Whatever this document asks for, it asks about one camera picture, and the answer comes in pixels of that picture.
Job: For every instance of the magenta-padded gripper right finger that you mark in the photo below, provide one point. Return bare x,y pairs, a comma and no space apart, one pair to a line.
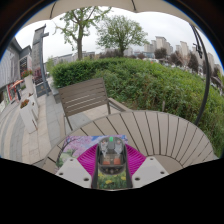
150,171

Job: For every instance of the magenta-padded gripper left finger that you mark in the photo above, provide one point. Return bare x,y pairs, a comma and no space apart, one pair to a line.
73,171

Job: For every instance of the transparent grey computer mouse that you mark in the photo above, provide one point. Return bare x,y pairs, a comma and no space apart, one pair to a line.
111,160

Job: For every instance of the flower print mouse pad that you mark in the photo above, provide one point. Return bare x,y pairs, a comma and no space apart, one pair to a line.
76,143

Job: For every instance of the white planter with flowers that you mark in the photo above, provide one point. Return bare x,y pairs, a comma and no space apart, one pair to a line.
28,83
27,120

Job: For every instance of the brown slatted chair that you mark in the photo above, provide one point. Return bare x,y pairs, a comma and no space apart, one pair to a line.
83,96

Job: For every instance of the green hedge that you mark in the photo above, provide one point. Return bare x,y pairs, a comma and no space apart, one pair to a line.
150,83

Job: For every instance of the dark curved parasol pole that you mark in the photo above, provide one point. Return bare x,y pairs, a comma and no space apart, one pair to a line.
207,76

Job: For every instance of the grey sign pillar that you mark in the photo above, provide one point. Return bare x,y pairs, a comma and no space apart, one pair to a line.
38,56

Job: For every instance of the thin sparse tree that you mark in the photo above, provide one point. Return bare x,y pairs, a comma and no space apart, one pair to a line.
79,43

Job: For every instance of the distant apartment buildings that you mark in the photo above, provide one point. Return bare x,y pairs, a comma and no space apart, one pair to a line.
161,42

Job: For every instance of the leafy round tree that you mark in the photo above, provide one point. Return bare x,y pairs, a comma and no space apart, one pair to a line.
121,33

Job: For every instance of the beige parasol canopy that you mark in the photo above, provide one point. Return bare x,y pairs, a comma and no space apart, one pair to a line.
100,5

